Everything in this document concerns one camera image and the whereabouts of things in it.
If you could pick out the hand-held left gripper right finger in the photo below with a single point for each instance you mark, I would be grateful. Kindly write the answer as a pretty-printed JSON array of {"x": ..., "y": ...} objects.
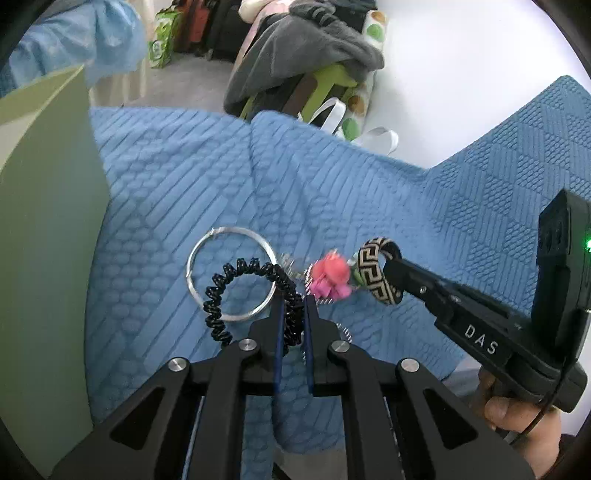
[{"x": 308, "y": 344}]

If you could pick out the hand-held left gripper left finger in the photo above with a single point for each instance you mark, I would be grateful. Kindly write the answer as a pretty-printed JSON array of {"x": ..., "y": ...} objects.
[{"x": 278, "y": 344}]

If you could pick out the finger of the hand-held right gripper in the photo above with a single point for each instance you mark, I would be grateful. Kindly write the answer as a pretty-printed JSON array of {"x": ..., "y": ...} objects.
[{"x": 415, "y": 284}]

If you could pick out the black gold patterned bangle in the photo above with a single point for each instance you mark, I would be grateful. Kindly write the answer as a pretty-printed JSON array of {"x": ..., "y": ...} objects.
[{"x": 371, "y": 277}]

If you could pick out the pink flower hair accessory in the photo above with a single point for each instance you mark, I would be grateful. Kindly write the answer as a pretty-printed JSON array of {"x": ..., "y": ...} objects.
[{"x": 328, "y": 277}]

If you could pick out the silver metal bangle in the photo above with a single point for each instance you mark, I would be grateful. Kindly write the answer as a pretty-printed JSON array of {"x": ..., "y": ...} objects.
[{"x": 190, "y": 265}]

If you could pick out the green cardboard box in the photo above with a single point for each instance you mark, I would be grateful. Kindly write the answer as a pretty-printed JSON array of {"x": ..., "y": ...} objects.
[{"x": 41, "y": 230}]

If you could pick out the person's right hand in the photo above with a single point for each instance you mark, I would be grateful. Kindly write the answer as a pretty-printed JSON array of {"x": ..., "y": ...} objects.
[{"x": 521, "y": 424}]

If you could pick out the blue textured blanket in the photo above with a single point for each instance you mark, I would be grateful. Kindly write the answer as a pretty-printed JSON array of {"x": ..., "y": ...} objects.
[{"x": 184, "y": 184}]

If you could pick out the green stool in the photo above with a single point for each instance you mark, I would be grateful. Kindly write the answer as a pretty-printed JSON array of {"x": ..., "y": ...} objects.
[{"x": 330, "y": 78}]

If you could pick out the polka dot paper roll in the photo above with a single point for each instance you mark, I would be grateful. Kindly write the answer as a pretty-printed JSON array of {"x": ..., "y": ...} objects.
[{"x": 375, "y": 32}]

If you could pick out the grey fleece blanket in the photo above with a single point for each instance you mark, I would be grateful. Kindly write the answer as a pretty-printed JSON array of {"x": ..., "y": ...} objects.
[{"x": 300, "y": 50}]

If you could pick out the cream pillow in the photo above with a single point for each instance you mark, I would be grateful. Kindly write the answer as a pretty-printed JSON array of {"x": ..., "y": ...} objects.
[{"x": 258, "y": 9}]

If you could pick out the black suitcase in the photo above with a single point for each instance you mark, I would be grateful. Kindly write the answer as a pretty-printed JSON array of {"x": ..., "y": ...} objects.
[{"x": 226, "y": 27}]

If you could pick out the green shopping bag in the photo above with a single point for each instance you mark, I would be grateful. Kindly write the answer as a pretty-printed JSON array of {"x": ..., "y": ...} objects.
[{"x": 161, "y": 39}]

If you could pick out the red suitcase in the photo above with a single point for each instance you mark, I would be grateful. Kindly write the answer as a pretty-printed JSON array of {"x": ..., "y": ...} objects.
[{"x": 197, "y": 23}]

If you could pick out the light blue bed sheet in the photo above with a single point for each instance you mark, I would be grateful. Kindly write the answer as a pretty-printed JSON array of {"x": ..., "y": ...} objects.
[{"x": 69, "y": 41}]

